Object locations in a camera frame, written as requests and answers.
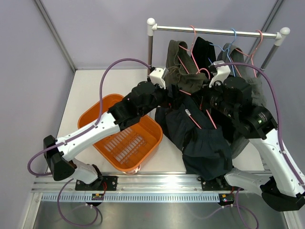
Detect purple right floor cable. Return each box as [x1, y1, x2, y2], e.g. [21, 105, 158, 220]
[188, 187, 260, 229]

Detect grey shorts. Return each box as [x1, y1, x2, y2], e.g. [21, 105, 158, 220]
[217, 43, 266, 159]

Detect black shorts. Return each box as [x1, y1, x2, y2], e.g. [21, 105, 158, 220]
[192, 36, 241, 144]

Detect slotted cable duct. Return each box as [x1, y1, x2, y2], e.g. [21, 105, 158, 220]
[41, 193, 223, 203]

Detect olive green shorts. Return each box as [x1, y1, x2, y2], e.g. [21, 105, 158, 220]
[164, 40, 208, 94]

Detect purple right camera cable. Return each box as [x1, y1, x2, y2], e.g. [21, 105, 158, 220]
[215, 62, 305, 186]

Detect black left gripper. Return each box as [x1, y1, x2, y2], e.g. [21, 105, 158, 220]
[138, 80, 184, 117]

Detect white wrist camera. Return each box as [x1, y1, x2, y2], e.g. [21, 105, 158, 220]
[208, 61, 231, 88]
[149, 67, 168, 89]

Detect purple camera cable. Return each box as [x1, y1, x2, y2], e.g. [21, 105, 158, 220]
[27, 58, 153, 177]
[215, 62, 305, 186]

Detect purple floor cable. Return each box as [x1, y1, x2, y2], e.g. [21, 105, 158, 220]
[58, 178, 102, 226]
[188, 187, 260, 229]

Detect navy blue shorts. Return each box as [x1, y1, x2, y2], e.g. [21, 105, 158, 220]
[155, 95, 233, 181]

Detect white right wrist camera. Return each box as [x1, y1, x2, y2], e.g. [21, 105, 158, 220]
[208, 61, 231, 88]

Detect orange plastic basket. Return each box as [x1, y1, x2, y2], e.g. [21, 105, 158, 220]
[78, 94, 163, 173]

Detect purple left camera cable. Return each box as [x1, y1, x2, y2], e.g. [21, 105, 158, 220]
[27, 58, 153, 177]

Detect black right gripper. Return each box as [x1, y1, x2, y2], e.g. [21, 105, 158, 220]
[192, 78, 238, 120]

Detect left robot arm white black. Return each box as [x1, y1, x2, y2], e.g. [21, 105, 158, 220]
[43, 81, 179, 190]

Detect pink hanger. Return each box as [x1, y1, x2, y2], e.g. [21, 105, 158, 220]
[232, 28, 263, 78]
[178, 68, 219, 131]
[178, 25, 202, 74]

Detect blue hanger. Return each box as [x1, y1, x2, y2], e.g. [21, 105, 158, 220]
[211, 28, 237, 63]

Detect purple left floor cable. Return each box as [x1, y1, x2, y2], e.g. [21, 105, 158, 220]
[58, 178, 102, 226]

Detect aluminium mounting rail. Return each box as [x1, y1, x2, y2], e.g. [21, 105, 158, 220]
[30, 173, 272, 194]

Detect metal clothes rack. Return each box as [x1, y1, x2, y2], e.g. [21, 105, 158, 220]
[146, 18, 291, 71]

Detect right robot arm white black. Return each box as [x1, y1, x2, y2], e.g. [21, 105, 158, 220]
[192, 77, 305, 212]

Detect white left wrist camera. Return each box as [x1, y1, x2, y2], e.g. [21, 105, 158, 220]
[149, 67, 168, 89]

